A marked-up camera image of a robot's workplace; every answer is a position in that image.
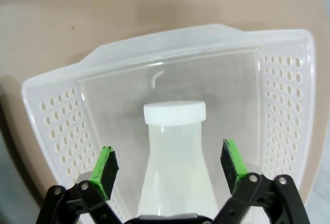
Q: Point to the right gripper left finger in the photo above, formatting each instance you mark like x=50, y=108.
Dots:
x=107, y=167

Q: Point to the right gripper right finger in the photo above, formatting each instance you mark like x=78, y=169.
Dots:
x=232, y=162

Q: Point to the white conical flask with cap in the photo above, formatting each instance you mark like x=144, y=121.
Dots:
x=175, y=157

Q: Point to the white basket with paper label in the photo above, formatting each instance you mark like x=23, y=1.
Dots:
x=180, y=54

